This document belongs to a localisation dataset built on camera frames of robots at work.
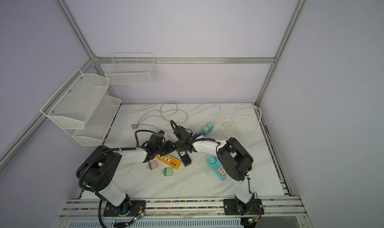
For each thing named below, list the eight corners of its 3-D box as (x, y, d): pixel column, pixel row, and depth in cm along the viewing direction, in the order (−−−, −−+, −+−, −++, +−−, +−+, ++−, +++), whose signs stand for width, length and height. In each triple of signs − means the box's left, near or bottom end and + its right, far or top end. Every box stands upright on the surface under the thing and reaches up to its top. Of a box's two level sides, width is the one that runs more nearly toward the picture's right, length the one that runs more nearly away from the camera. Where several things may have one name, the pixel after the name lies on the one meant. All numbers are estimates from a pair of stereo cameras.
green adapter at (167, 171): (162, 176, 86) (161, 174, 84) (163, 169, 88) (162, 167, 86) (172, 176, 86) (171, 174, 84) (173, 169, 89) (172, 167, 86)
